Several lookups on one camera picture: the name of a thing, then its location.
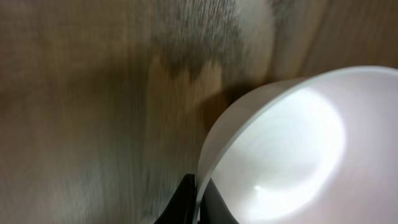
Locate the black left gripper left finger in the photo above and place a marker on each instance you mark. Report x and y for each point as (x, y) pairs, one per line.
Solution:
(181, 206)

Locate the pale pink bowl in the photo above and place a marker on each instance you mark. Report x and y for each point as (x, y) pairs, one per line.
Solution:
(316, 150)

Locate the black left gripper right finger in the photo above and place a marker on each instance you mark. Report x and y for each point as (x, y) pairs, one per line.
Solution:
(213, 209)

